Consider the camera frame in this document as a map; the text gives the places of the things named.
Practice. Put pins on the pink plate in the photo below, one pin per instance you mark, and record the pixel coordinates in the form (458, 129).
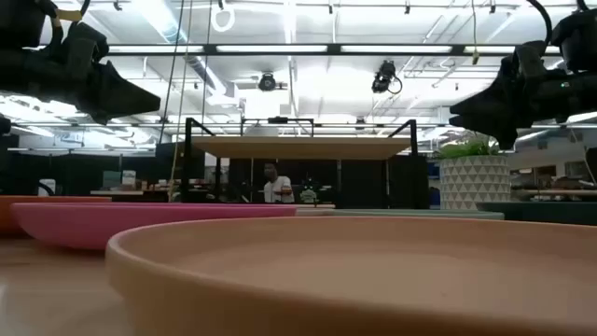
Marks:
(93, 224)

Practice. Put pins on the white background bin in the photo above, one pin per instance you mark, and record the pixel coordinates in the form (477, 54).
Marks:
(46, 186)

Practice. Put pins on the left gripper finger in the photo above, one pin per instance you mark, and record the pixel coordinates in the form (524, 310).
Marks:
(109, 117)
(121, 95)

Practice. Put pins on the round black ceiling camera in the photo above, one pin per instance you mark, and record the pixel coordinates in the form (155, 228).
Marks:
(267, 82)

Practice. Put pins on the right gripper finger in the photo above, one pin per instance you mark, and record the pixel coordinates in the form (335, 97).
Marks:
(499, 128)
(494, 100)

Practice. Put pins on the green plant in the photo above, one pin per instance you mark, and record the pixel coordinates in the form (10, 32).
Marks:
(462, 150)

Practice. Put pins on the orange plate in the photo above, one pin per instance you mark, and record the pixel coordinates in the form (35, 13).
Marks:
(7, 214)

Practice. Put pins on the wooden shelf with black frame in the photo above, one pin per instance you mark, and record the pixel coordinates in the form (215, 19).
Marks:
(303, 147)

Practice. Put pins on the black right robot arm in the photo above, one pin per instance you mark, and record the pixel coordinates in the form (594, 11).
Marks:
(580, 42)

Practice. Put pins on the person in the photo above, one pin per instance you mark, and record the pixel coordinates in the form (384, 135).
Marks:
(279, 189)

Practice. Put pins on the light blue plate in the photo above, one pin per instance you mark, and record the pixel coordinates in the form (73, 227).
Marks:
(420, 214)

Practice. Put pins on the green background device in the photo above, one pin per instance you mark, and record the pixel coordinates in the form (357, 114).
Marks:
(308, 193)

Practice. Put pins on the black overhead frame bar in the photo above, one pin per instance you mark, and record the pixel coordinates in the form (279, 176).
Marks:
(333, 48)

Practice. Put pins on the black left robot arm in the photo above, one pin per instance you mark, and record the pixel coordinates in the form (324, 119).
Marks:
(23, 23)

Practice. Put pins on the terracotta peach plate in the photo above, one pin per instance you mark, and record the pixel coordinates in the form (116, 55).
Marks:
(326, 280)

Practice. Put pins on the white triangle-pattern planter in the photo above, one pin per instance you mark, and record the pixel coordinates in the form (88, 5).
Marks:
(473, 182)

